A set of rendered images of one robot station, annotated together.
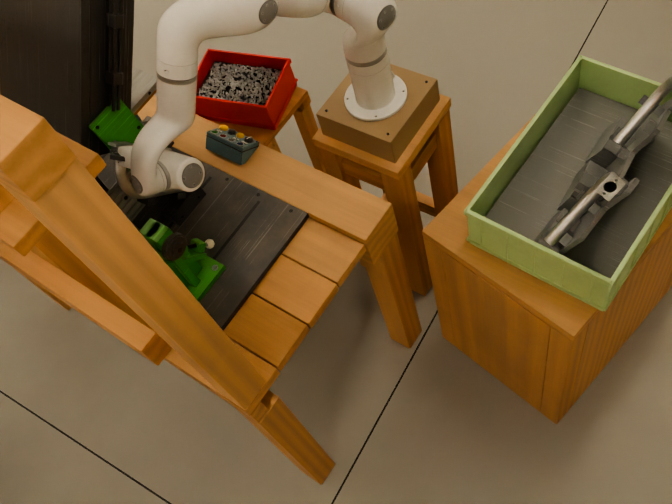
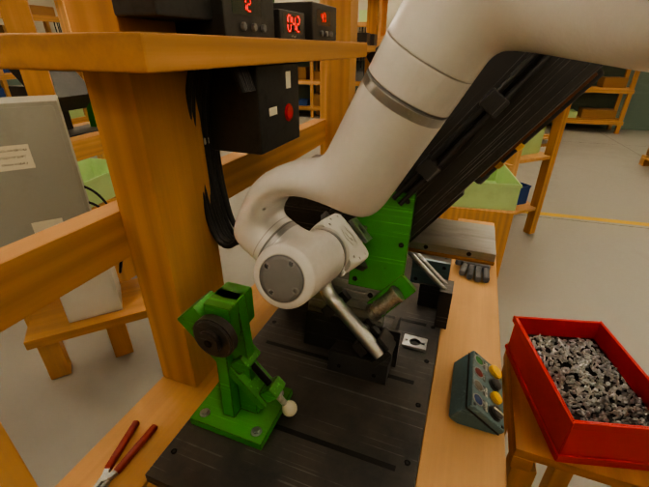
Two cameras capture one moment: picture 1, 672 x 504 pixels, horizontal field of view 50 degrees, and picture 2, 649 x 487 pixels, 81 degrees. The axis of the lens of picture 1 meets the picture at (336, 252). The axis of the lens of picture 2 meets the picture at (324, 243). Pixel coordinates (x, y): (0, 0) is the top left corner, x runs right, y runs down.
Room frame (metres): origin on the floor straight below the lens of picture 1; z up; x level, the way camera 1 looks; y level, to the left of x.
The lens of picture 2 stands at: (1.01, -0.11, 1.53)
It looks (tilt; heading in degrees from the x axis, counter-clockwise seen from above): 27 degrees down; 57
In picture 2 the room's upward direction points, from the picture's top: straight up
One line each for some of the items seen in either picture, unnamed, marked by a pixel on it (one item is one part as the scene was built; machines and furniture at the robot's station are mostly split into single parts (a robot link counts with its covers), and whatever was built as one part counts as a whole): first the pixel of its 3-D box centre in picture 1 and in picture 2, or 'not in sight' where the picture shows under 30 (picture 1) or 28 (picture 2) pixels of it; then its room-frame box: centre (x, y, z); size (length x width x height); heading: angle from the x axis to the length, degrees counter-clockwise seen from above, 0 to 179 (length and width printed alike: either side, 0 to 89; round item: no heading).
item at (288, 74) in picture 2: not in sight; (254, 104); (1.32, 0.63, 1.42); 0.17 x 0.12 x 0.15; 36
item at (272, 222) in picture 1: (131, 197); (359, 313); (1.54, 0.52, 0.89); 1.10 x 0.42 x 0.02; 36
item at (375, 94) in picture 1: (371, 75); not in sight; (1.48, -0.29, 1.04); 0.19 x 0.19 x 0.18
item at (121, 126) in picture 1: (119, 134); (383, 235); (1.51, 0.43, 1.17); 0.13 x 0.12 x 0.20; 36
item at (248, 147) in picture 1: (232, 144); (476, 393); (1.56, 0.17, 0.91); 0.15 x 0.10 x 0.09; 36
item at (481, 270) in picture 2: not in sight; (472, 263); (1.98, 0.51, 0.91); 0.20 x 0.11 x 0.03; 33
